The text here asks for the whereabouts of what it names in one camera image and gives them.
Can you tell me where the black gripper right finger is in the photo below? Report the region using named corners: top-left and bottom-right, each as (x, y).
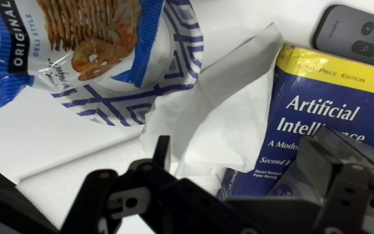
top-left (296, 127), bottom-right (374, 234)

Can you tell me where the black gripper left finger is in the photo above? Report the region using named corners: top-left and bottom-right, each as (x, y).
top-left (58, 135), bottom-right (223, 234)

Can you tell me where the blue Artificial Intelligence book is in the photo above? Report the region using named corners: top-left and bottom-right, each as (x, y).
top-left (217, 43), bottom-right (374, 200)

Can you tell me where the white flat sheet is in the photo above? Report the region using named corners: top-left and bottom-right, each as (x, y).
top-left (17, 127), bottom-right (184, 231)

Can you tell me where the grey remote control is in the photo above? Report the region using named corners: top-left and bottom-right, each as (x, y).
top-left (310, 4), bottom-right (374, 69)

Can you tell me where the blue pretzel crisps bag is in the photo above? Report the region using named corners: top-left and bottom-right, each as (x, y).
top-left (0, 0), bottom-right (166, 127)

